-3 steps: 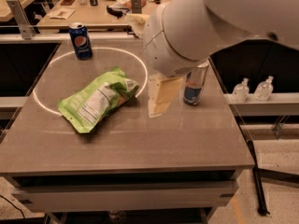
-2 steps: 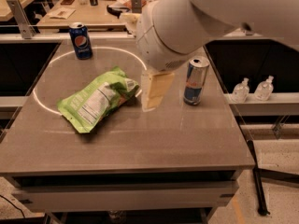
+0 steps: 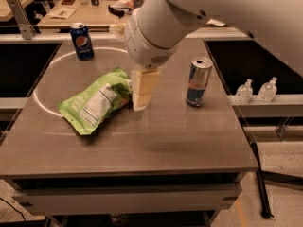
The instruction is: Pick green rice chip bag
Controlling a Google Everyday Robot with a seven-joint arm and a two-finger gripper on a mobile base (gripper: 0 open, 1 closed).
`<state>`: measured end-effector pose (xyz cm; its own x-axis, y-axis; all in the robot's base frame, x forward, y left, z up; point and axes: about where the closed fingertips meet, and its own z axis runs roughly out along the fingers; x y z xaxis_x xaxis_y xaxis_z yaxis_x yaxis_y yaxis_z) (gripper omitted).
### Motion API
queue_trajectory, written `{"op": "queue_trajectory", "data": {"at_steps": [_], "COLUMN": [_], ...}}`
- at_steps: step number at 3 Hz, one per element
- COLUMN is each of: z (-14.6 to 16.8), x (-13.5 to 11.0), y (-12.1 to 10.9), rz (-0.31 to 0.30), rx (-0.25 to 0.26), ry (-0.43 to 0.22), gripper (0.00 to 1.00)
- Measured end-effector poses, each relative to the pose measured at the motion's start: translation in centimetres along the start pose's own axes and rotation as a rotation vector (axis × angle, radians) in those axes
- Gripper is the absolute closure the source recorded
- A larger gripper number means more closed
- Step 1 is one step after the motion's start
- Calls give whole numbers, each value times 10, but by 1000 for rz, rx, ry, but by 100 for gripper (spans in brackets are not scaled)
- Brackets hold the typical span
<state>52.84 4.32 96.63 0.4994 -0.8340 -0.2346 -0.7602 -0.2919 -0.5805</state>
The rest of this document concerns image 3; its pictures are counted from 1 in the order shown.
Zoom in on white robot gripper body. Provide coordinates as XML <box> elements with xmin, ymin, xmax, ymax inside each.
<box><xmin>124</xmin><ymin>9</ymin><xmax>178</xmax><ymax>69</ymax></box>

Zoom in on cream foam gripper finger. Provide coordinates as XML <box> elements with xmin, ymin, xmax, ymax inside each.
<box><xmin>131</xmin><ymin>69</ymin><xmax>160</xmax><ymax>111</ymax></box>
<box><xmin>109</xmin><ymin>23</ymin><xmax>126</xmax><ymax>42</ymax></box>

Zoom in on green rice chip bag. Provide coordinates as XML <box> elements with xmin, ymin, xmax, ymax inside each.
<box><xmin>58</xmin><ymin>68</ymin><xmax>132</xmax><ymax>135</ymax></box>

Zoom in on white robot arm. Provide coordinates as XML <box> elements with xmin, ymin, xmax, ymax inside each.
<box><xmin>109</xmin><ymin>0</ymin><xmax>303</xmax><ymax>73</ymax></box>

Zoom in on black sunglasses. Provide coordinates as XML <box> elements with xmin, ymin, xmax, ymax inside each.
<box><xmin>108</xmin><ymin>5</ymin><xmax>133</xmax><ymax>18</ymax></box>

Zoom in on blue Pepsi can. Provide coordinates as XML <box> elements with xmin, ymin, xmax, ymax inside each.
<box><xmin>70</xmin><ymin>23</ymin><xmax>94</xmax><ymax>61</ymax></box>

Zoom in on brown phone on desk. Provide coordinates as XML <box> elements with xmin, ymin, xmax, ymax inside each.
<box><xmin>62</xmin><ymin>0</ymin><xmax>76</xmax><ymax>5</ymax></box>

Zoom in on silver blue Red Bull can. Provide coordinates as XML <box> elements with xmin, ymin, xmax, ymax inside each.
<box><xmin>186</xmin><ymin>57</ymin><xmax>213</xmax><ymax>107</ymax></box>

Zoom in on paper card on desk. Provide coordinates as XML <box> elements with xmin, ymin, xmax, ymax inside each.
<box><xmin>48</xmin><ymin>8</ymin><xmax>76</xmax><ymax>19</ymax></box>

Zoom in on white paper sheet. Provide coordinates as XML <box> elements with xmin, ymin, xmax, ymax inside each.
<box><xmin>207</xmin><ymin>19</ymin><xmax>226</xmax><ymax>27</ymax></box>

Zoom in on clear sanitizer bottle left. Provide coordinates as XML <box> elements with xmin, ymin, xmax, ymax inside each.
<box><xmin>234</xmin><ymin>79</ymin><xmax>253</xmax><ymax>104</ymax></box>

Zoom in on clear sanitizer bottle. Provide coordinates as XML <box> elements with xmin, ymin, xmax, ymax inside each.
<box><xmin>234</xmin><ymin>79</ymin><xmax>253</xmax><ymax>104</ymax></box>
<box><xmin>258</xmin><ymin>77</ymin><xmax>277</xmax><ymax>102</ymax></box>

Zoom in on white drawer under table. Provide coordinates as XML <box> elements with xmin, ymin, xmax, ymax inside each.
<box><xmin>13</xmin><ymin>183</ymin><xmax>241</xmax><ymax>216</ymax></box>

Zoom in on clear sanitizer bottle right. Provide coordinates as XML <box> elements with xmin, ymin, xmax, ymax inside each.
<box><xmin>258</xmin><ymin>77</ymin><xmax>277</xmax><ymax>102</ymax></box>

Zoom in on black floor pole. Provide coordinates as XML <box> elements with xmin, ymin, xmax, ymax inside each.
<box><xmin>250</xmin><ymin>142</ymin><xmax>274</xmax><ymax>219</ymax></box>

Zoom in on metal bracket middle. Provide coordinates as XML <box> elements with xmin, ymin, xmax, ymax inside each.
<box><xmin>133</xmin><ymin>0</ymin><xmax>144</xmax><ymax>9</ymax></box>

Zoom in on metal bracket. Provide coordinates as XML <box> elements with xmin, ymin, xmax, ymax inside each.
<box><xmin>7</xmin><ymin>0</ymin><xmax>36</xmax><ymax>40</ymax></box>
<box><xmin>133</xmin><ymin>0</ymin><xmax>144</xmax><ymax>9</ymax></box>

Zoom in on metal bracket left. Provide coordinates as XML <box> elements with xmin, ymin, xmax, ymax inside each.
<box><xmin>7</xmin><ymin>0</ymin><xmax>36</xmax><ymax>40</ymax></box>

